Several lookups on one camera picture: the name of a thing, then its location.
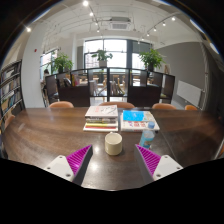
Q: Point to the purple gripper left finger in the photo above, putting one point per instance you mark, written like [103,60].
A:
[72,167]

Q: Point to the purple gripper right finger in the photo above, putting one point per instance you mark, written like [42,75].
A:
[154,167]

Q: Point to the clear water bottle blue cap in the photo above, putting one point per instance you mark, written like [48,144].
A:
[148,135]

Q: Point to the beige ceramic cup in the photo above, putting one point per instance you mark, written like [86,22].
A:
[113,143]

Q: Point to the blue cover book right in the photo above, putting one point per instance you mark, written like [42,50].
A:
[137,121]

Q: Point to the stack of books left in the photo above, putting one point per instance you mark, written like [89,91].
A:
[101,118]

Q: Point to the orange chair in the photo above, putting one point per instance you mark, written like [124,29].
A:
[118,104]
[163,106]
[61,104]
[190,107]

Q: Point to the orange chair far left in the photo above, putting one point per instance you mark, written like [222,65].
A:
[61,104]

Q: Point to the orange chair middle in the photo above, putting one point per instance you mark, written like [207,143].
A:
[118,104]

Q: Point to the orange chair far right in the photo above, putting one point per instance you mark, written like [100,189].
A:
[190,107]

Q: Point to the black divider shelf unit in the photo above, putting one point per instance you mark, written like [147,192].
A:
[139,87]

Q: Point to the left potted plant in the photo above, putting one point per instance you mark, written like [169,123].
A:
[61,63]

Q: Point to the potted plant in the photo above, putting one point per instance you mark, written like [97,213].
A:
[102,57]
[151,59]
[61,63]

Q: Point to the right potted plant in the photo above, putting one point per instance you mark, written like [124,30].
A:
[151,59]

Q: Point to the middle potted plant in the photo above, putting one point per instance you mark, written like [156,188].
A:
[102,57]

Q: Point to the ceiling air conditioner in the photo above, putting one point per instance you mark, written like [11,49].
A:
[119,23]

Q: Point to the white wall radiator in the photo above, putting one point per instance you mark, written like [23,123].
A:
[189,93]

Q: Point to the bookshelf at left wall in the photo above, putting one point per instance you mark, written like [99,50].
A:
[11,97]

